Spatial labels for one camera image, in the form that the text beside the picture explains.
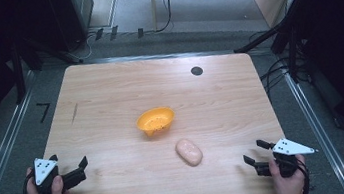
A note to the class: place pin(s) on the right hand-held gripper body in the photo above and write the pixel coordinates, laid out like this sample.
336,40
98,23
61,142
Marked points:
291,148

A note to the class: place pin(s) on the orange plastic bowl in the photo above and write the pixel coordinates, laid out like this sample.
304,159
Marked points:
156,121

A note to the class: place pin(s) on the small black floor bracket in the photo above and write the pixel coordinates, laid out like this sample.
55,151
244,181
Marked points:
113,32
99,34
140,33

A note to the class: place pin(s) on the person's right hand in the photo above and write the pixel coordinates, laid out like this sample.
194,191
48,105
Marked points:
289,187

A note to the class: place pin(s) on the dark cabinet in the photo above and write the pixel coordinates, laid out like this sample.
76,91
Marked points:
77,15

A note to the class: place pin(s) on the pale pink oval toy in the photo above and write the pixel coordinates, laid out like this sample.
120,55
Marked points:
189,152

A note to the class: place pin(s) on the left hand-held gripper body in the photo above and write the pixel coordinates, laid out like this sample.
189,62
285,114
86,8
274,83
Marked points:
44,169

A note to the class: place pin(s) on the black metal stand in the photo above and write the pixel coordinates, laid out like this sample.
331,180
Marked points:
19,73
290,37

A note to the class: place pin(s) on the black round table grommet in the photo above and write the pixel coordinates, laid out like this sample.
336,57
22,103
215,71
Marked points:
197,71

